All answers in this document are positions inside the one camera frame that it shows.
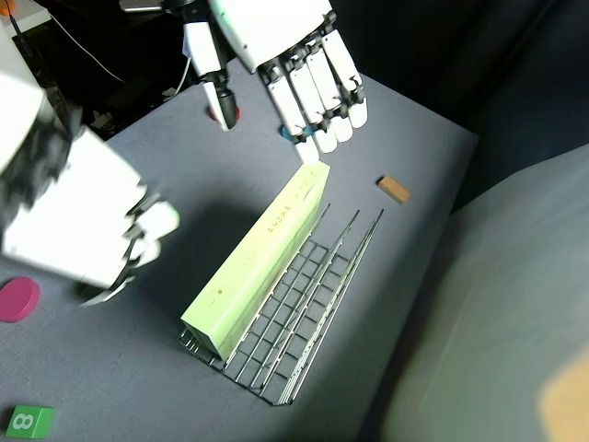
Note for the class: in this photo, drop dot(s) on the blue rounded block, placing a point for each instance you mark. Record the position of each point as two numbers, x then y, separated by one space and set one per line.
286 133

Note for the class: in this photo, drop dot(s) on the green number eight block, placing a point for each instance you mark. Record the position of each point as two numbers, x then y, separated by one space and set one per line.
27 421

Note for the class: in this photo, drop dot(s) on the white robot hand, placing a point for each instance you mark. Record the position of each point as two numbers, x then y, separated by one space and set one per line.
78 212
271 27

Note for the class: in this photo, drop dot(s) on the grey flat device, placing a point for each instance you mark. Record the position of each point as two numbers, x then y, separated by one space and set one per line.
140 4

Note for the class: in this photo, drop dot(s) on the white furniture top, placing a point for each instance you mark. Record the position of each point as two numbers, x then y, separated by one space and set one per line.
27 11

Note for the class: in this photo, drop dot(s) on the tan wooden block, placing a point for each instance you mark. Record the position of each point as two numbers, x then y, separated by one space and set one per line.
394 189

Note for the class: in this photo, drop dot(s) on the red heart block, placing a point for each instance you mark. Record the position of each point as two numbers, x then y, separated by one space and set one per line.
213 114

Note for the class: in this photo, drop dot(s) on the pale green book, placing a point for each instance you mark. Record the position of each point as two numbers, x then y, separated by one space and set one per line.
248 276

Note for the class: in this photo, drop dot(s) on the grey table cloth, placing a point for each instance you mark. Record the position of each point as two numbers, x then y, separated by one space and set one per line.
138 391

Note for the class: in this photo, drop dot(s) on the magenta round block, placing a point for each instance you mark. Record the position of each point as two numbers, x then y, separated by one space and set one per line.
17 299

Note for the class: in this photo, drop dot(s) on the blurred grey rounded body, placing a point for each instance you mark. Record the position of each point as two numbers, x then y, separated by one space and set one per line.
483 299

